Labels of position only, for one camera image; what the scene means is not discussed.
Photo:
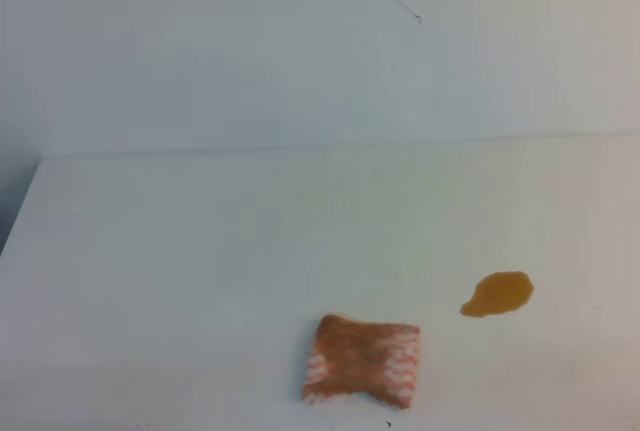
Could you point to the pink white striped stained rag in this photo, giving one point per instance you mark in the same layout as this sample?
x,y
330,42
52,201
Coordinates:
x,y
379,360

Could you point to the brown coffee stain puddle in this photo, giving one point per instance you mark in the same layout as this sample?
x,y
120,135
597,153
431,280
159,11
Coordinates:
x,y
499,293

